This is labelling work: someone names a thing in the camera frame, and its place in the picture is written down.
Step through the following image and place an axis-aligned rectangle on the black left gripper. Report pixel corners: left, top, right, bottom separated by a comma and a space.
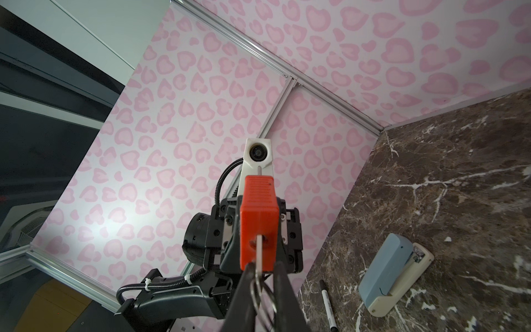
211, 196, 304, 275

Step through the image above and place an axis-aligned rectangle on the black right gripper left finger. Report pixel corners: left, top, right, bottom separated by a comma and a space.
221, 262, 256, 332

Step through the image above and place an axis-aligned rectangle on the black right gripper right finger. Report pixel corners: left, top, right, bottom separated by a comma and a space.
272, 261, 309, 332

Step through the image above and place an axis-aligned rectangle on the red padlock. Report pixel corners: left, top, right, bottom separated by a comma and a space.
239, 175, 280, 272

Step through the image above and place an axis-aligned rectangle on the silver key with ring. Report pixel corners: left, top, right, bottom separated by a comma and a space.
250, 235, 276, 331

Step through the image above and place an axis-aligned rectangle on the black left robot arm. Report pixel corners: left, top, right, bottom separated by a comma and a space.
116, 198, 251, 331

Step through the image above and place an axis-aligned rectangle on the black white marker pen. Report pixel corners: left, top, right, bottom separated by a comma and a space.
319, 279, 339, 332

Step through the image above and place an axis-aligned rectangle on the blue grey stapler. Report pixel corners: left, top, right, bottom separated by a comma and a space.
358, 233, 434, 318

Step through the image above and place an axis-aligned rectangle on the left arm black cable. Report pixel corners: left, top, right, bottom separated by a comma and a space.
214, 157, 245, 206

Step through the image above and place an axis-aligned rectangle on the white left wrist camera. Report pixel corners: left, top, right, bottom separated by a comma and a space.
237, 138, 274, 196

